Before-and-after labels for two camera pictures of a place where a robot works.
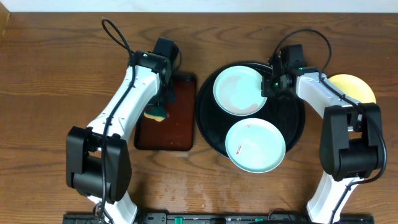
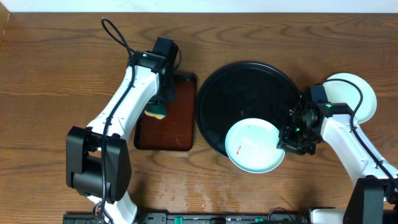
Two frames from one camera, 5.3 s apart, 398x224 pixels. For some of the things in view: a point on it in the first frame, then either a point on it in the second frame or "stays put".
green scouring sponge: x=157 y=113 stays put
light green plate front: x=255 y=145 stays put
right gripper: x=267 y=90 → x=284 y=141
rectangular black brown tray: x=176 y=131 stays put
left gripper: x=166 y=97 stays put
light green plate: x=237 y=90 → x=345 y=92
